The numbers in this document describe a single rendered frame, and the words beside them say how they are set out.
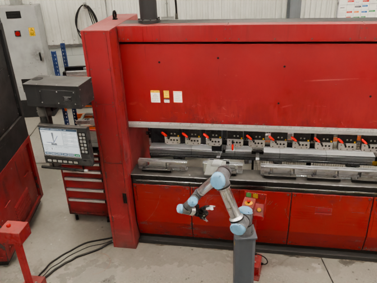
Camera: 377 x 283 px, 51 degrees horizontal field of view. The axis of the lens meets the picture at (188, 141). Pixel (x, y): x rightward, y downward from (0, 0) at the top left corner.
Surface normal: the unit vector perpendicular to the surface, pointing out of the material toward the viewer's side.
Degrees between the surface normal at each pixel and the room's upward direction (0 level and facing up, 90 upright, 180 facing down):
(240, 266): 90
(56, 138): 90
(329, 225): 90
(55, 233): 0
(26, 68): 90
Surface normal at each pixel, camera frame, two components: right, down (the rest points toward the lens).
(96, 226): -0.04, -0.90
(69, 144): -0.23, 0.44
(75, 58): 0.04, 0.44
